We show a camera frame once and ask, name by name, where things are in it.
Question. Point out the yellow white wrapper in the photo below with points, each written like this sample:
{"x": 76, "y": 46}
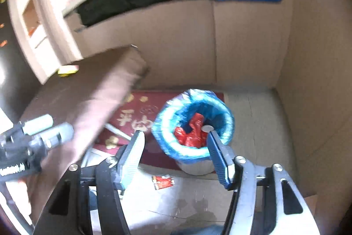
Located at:
{"x": 67, "y": 70}

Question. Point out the red foil snack bag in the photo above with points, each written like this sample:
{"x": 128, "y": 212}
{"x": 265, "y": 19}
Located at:
{"x": 196, "y": 137}

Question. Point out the white trash bin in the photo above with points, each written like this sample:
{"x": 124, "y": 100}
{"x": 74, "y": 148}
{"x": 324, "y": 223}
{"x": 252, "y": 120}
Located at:
{"x": 200, "y": 168}

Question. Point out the white cabinet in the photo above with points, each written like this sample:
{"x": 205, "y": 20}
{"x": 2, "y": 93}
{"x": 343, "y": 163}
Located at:
{"x": 43, "y": 35}

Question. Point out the red small snack packet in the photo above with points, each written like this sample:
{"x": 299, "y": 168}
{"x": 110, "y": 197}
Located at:
{"x": 162, "y": 182}

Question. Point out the red soda can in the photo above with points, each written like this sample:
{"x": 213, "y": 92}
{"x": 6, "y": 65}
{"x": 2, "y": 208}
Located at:
{"x": 207, "y": 128}

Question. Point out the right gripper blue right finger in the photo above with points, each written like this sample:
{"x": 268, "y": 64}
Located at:
{"x": 222, "y": 157}

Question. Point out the folding table metal leg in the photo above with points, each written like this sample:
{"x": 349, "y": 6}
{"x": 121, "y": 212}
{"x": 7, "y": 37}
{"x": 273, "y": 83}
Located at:
{"x": 93, "y": 155}

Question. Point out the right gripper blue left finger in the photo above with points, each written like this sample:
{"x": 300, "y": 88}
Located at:
{"x": 129, "y": 160}

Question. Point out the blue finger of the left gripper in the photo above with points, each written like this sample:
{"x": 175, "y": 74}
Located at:
{"x": 39, "y": 124}
{"x": 57, "y": 135}

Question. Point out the red floor mat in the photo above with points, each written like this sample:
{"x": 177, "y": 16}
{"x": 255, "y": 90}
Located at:
{"x": 139, "y": 113}

